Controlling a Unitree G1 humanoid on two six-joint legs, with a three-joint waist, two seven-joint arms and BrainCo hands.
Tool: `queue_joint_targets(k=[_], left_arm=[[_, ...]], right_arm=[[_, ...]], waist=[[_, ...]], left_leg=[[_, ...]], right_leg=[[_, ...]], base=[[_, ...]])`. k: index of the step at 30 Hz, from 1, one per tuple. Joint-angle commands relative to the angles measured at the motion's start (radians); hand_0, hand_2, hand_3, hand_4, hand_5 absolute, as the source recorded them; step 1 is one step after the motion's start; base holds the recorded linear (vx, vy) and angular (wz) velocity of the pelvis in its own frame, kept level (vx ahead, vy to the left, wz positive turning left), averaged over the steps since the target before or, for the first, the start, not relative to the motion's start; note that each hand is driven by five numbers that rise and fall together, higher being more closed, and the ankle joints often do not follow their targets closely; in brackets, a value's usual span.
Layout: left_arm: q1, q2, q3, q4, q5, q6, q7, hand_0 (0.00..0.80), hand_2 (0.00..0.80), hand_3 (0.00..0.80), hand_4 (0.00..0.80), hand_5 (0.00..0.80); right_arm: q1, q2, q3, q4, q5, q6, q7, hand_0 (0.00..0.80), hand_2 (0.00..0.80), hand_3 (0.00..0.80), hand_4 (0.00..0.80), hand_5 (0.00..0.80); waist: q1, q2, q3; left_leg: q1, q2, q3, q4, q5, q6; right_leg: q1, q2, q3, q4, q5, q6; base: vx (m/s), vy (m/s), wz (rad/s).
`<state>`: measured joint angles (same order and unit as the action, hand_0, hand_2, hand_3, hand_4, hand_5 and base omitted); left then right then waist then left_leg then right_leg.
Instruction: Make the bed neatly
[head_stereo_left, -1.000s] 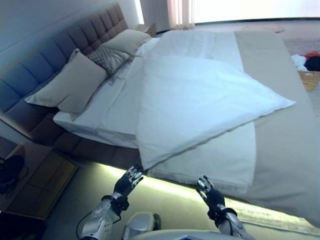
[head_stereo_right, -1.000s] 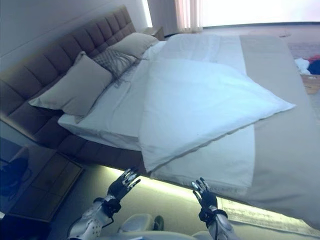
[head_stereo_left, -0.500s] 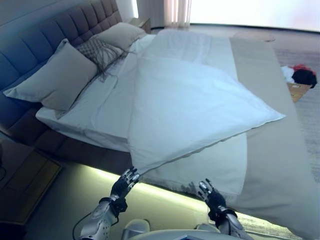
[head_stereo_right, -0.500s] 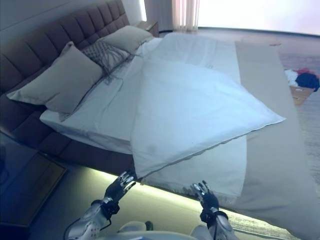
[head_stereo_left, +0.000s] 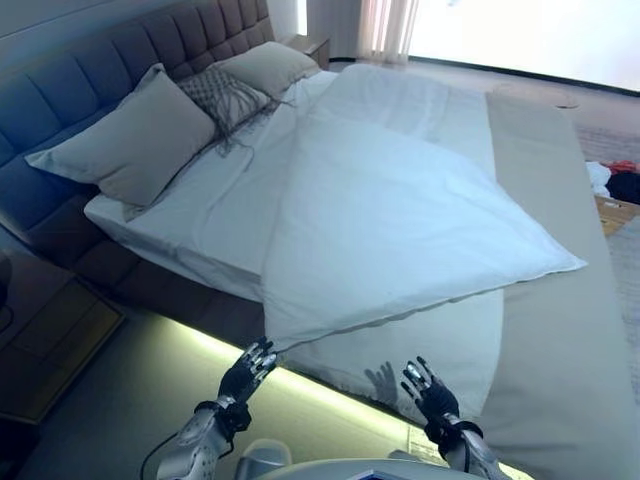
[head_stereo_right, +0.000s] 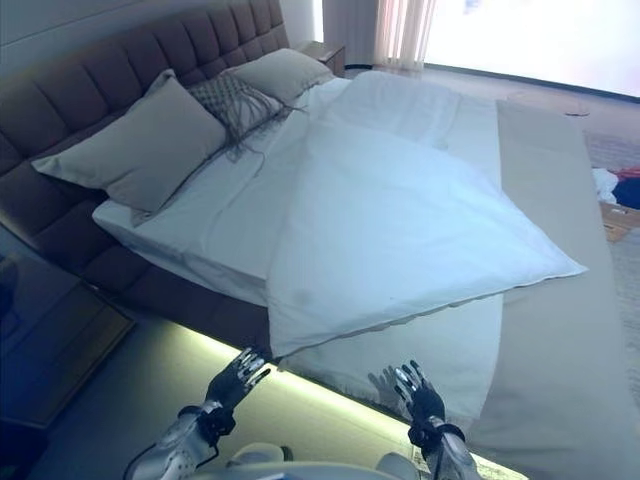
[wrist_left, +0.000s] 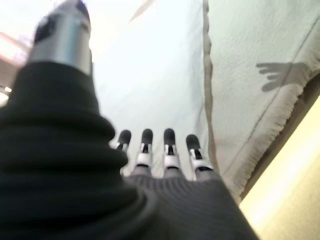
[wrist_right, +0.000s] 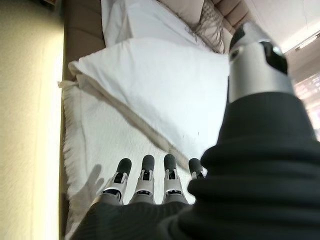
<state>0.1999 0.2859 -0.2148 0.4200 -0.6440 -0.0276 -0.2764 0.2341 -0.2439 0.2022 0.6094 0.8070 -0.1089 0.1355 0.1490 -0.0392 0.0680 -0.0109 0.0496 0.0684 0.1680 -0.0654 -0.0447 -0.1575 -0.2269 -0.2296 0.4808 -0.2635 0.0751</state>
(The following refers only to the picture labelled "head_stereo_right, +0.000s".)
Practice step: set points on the beige bed runner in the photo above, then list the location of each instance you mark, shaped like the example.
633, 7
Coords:
545, 200

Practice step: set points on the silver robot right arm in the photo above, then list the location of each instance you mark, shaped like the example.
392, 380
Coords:
450, 455

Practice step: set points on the sheer pink curtain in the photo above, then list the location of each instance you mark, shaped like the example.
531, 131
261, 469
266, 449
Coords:
405, 30

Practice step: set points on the fringed macrame cushion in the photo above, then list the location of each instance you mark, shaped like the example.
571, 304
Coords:
225, 100

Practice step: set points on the beige pillow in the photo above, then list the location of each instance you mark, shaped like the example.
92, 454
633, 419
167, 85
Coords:
285, 72
145, 145

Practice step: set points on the wooden nightstand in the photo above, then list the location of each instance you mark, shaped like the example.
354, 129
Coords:
60, 340
325, 55

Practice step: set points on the pile of clothes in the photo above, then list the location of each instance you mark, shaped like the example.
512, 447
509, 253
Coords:
620, 185

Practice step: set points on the robot right leg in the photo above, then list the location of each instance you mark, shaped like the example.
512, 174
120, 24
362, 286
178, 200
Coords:
395, 467

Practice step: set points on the cardboard box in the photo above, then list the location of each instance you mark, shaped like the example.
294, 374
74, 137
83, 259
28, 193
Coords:
620, 222

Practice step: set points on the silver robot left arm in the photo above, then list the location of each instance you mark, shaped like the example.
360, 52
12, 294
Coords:
170, 450

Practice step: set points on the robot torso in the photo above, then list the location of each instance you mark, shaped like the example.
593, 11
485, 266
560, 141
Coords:
325, 476

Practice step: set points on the robot leg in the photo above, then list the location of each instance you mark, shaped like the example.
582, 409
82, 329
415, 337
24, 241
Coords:
395, 467
260, 462

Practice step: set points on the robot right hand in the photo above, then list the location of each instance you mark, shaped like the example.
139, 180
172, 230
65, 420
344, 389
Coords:
425, 402

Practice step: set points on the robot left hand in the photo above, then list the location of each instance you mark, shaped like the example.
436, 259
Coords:
225, 385

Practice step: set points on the white duvet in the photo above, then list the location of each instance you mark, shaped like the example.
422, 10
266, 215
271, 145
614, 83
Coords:
400, 225

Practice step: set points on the robot left leg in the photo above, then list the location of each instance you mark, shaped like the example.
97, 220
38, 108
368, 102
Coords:
260, 462

